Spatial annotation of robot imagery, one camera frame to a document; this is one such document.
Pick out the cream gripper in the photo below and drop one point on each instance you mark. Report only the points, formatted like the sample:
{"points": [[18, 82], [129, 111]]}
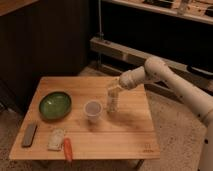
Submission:
{"points": [[114, 86]]}

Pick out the clear plastic bottle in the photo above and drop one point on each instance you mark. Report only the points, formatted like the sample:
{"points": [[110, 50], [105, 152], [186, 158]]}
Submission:
{"points": [[112, 100]]}

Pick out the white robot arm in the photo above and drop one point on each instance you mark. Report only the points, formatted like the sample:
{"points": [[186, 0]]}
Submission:
{"points": [[198, 101]]}

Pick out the wooden shelf beam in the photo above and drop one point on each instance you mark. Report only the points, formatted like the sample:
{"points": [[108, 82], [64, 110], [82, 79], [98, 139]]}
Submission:
{"points": [[138, 58]]}

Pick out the clear plastic cup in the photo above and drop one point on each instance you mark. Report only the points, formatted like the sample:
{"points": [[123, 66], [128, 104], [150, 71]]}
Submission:
{"points": [[92, 110]]}

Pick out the wooden table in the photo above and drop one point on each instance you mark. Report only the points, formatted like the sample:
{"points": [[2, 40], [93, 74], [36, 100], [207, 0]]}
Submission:
{"points": [[127, 134]]}

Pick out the metal pole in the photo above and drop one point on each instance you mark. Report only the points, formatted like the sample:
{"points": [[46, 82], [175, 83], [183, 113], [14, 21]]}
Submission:
{"points": [[101, 35]]}

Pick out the green bowl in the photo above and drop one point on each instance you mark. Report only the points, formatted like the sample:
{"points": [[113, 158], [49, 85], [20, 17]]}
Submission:
{"points": [[55, 105]]}

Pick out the orange carrot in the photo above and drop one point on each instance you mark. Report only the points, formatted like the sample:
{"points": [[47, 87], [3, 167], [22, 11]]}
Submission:
{"points": [[68, 149]]}

